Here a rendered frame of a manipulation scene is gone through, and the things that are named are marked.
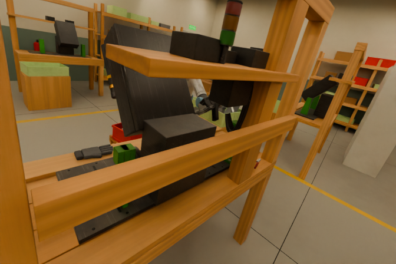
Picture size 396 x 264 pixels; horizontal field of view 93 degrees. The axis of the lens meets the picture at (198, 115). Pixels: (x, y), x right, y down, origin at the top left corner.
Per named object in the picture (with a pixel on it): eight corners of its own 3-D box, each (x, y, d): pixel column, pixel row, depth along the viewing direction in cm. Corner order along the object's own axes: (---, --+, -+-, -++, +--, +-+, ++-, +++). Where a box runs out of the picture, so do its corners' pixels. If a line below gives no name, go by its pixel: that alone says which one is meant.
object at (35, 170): (0, 194, 90) (-6, 168, 85) (209, 136, 194) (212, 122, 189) (0, 214, 81) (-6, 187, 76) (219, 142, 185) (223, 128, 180)
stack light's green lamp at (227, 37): (215, 43, 63) (218, 29, 62) (224, 45, 67) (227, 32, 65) (226, 45, 60) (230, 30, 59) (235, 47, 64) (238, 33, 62)
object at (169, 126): (137, 181, 93) (142, 119, 82) (183, 164, 114) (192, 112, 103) (156, 206, 82) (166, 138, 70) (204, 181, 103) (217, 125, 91)
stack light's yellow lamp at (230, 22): (218, 29, 62) (221, 14, 60) (227, 32, 65) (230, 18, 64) (230, 30, 59) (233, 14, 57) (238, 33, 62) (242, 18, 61)
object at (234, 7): (221, 14, 60) (224, -2, 59) (230, 18, 64) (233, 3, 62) (233, 14, 57) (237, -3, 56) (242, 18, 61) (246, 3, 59)
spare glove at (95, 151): (77, 164, 97) (77, 159, 97) (73, 153, 105) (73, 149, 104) (116, 155, 111) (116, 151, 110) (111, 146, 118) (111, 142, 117)
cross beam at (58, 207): (35, 223, 38) (30, 188, 35) (284, 126, 128) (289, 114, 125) (38, 243, 35) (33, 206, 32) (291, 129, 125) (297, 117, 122)
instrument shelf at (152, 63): (105, 57, 55) (105, 43, 53) (257, 72, 117) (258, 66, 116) (148, 77, 39) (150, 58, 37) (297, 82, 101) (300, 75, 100)
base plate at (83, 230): (55, 174, 90) (55, 171, 90) (208, 134, 167) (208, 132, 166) (79, 244, 64) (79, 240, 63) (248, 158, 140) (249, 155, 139)
